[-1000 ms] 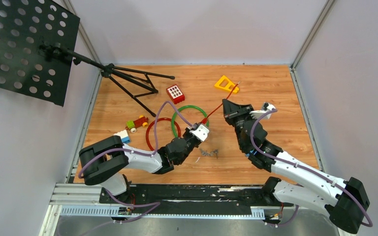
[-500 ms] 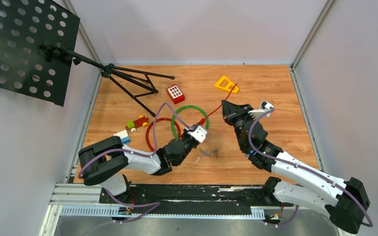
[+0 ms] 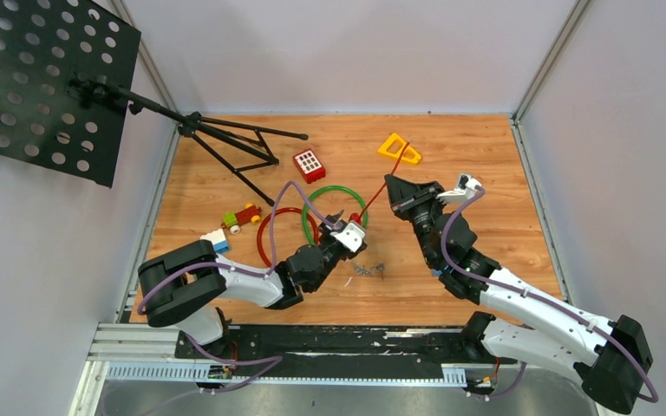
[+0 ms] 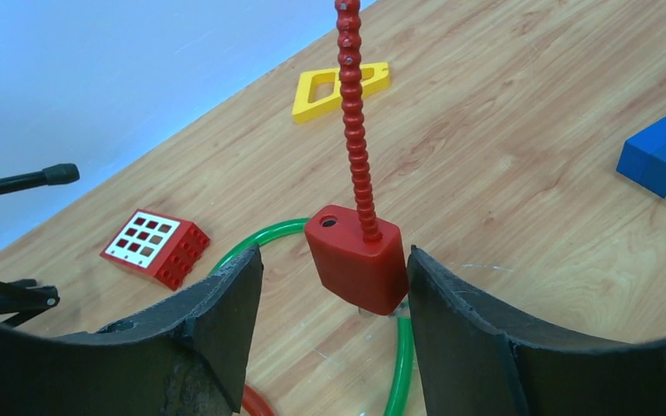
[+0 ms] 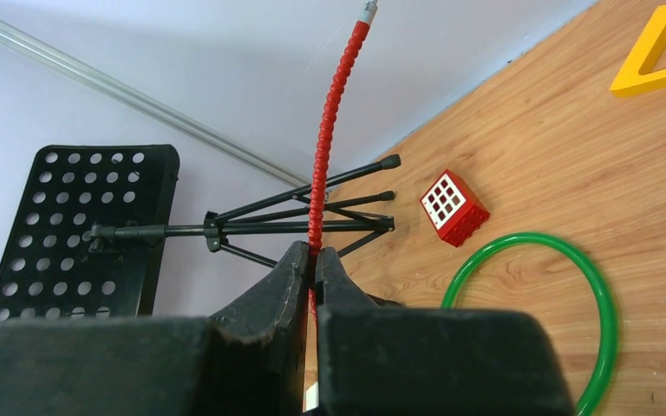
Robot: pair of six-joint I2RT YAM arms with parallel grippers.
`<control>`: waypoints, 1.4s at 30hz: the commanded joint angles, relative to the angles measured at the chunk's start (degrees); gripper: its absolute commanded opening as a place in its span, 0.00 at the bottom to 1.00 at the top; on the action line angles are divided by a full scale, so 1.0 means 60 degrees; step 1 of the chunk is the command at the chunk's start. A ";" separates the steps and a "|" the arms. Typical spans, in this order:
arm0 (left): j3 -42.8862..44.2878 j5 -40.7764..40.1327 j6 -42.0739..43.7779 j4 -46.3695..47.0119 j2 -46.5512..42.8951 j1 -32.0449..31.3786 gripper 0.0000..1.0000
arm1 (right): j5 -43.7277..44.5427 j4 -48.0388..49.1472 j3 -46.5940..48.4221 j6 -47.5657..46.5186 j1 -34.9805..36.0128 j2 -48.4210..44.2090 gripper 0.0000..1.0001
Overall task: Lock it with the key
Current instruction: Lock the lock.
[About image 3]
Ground yellow triangular toy piece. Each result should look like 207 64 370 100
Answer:
376 133 422 166

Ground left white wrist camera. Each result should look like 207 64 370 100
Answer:
330 222 366 253

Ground red cable lock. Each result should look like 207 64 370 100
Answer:
256 207 320 267

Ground white blue toy brick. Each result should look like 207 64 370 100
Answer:
200 228 230 254

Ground grey slotted cable duct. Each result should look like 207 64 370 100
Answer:
106 361 468 387

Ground red window toy brick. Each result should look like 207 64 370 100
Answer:
292 149 326 184

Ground thin red wire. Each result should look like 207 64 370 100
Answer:
349 136 415 226

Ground silver keys of red lock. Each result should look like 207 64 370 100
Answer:
352 262 370 276

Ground black perforated music stand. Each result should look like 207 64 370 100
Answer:
0 1 279 187

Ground silver keys of green lock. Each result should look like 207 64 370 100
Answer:
369 263 385 280

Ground green cable lock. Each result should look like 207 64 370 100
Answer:
302 185 367 244

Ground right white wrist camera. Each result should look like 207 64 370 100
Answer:
436 173 483 205

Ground red green toy car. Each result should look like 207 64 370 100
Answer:
221 203 262 235

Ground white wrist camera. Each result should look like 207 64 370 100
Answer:
330 222 366 253
436 173 483 205

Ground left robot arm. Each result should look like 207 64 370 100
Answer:
137 215 366 358

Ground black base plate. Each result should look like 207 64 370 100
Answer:
207 324 498 380

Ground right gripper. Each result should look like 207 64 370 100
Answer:
384 177 447 268

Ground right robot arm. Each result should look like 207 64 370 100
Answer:
384 173 659 414

